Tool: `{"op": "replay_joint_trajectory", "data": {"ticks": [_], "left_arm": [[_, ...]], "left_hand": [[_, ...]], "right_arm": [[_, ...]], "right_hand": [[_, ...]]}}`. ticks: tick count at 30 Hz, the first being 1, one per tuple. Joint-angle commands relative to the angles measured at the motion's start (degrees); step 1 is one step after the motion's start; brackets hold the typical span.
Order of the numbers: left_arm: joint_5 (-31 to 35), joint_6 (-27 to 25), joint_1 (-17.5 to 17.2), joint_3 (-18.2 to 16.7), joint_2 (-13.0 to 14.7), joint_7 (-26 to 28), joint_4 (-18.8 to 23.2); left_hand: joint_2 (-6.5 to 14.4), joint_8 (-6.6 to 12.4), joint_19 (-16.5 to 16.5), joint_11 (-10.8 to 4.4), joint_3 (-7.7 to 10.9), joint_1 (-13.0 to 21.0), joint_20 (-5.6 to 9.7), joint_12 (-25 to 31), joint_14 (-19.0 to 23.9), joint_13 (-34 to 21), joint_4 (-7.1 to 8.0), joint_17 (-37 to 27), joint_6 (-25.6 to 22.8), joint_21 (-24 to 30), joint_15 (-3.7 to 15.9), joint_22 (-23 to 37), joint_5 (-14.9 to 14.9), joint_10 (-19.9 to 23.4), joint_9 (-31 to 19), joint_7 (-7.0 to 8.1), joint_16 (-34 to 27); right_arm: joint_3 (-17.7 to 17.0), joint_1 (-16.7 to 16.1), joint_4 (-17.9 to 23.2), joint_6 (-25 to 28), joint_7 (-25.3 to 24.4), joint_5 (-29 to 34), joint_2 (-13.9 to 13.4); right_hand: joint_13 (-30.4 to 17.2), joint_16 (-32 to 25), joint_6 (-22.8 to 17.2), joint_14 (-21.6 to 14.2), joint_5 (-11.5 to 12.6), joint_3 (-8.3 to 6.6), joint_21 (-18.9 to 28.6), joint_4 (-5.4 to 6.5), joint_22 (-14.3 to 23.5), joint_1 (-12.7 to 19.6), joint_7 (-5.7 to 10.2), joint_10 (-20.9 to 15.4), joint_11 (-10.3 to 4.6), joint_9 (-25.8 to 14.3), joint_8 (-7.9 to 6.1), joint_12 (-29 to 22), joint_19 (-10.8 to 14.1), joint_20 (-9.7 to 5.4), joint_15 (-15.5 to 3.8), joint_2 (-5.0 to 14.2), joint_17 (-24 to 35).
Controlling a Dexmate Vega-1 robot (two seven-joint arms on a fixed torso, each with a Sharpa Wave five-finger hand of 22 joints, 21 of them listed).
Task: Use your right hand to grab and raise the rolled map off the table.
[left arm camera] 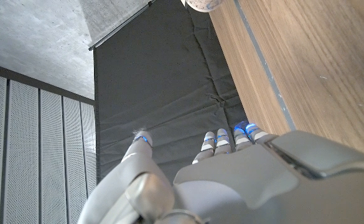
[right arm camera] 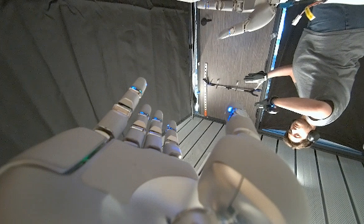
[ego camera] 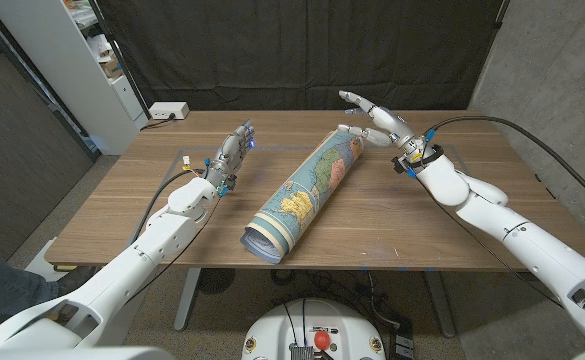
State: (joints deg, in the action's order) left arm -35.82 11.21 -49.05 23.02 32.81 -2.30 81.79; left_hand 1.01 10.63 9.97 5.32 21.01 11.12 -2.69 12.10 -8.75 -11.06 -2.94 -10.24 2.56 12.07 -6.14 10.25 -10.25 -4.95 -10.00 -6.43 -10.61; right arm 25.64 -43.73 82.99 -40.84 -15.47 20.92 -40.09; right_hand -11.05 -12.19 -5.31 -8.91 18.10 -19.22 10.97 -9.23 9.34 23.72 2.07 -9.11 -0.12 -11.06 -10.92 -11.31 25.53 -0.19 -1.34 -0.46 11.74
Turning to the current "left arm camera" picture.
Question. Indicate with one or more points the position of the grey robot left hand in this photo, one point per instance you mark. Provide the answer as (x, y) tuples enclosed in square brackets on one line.
[(247, 186)]

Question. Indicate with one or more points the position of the colourful paper map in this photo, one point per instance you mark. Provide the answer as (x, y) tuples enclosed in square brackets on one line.
[(203, 4)]

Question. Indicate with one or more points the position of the grey tape outline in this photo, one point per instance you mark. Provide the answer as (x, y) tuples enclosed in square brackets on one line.
[(262, 62)]

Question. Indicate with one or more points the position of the black fabric backdrop curtain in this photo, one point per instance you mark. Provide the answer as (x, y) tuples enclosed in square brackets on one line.
[(156, 93)]

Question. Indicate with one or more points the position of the black backdrop stand pole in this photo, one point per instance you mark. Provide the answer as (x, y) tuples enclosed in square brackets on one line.
[(119, 27)]

